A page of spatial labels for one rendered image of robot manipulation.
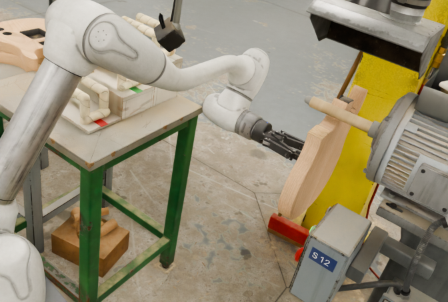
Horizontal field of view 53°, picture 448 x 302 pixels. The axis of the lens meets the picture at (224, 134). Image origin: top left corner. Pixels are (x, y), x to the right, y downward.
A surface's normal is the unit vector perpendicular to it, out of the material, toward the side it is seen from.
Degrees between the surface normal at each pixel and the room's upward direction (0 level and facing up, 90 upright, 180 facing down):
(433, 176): 90
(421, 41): 38
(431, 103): 90
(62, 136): 0
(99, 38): 56
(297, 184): 69
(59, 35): 63
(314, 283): 90
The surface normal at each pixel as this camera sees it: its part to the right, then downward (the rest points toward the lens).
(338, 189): -0.57, 0.35
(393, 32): -0.21, -0.44
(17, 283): 0.72, 0.17
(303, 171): -0.36, -0.20
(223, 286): 0.18, -0.83
